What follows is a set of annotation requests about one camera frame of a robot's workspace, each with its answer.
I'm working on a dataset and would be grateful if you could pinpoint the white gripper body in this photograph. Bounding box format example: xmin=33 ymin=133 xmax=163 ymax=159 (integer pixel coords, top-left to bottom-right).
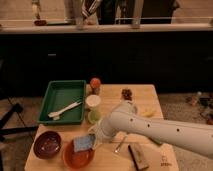
xmin=88 ymin=120 xmax=115 ymax=145

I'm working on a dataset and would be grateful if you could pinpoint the pale translucent gripper finger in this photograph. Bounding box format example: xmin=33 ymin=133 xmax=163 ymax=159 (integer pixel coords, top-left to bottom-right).
xmin=91 ymin=134 xmax=100 ymax=150

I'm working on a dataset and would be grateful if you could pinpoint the blue sponge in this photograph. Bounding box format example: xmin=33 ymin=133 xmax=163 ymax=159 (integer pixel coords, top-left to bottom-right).
xmin=73 ymin=134 xmax=95 ymax=152

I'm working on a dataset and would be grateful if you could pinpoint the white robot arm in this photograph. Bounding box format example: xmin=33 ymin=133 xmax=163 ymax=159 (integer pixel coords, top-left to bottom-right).
xmin=88 ymin=101 xmax=213 ymax=159

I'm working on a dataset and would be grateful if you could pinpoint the green plastic cup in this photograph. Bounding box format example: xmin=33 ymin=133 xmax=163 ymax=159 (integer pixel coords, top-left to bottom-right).
xmin=88 ymin=110 xmax=101 ymax=124

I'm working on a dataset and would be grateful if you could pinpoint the white plastic cup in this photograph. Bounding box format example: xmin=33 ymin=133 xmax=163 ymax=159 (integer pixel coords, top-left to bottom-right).
xmin=86 ymin=95 xmax=101 ymax=110

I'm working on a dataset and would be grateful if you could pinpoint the silver fork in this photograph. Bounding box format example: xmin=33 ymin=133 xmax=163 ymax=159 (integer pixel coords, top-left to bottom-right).
xmin=114 ymin=134 xmax=127 ymax=153

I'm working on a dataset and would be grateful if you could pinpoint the orange bowl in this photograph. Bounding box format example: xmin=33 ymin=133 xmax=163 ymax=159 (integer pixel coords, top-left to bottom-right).
xmin=62 ymin=141 xmax=95 ymax=170

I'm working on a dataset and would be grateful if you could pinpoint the black wooden brush block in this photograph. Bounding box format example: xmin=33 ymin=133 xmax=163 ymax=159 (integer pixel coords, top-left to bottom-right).
xmin=128 ymin=143 xmax=149 ymax=171

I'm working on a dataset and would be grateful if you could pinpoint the dark grape bunch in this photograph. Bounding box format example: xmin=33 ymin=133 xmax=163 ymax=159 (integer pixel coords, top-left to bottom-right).
xmin=121 ymin=88 xmax=132 ymax=100

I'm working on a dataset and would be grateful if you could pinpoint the yellow banana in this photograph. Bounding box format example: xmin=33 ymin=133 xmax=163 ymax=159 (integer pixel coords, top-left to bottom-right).
xmin=142 ymin=108 xmax=156 ymax=117

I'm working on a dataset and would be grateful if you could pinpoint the white plastic utensil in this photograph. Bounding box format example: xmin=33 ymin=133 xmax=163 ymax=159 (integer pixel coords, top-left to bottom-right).
xmin=48 ymin=102 xmax=80 ymax=120

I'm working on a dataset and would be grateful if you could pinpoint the orange-lid spice bottle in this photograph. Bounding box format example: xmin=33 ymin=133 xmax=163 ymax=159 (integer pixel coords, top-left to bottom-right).
xmin=90 ymin=78 xmax=101 ymax=95

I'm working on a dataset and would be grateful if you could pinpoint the purple bowl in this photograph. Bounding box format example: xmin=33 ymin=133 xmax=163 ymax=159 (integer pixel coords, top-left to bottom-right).
xmin=33 ymin=131 xmax=61 ymax=159

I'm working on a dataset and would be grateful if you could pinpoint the green plastic tray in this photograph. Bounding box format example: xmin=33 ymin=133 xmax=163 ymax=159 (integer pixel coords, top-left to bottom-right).
xmin=38 ymin=80 xmax=86 ymax=125

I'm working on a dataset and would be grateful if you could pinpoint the black tripod stand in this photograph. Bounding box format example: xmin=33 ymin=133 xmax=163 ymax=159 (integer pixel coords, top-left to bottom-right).
xmin=0 ymin=59 xmax=39 ymax=143

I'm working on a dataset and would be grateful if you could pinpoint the red bowl on counter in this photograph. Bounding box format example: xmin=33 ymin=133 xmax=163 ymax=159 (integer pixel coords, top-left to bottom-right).
xmin=34 ymin=20 xmax=47 ymax=26

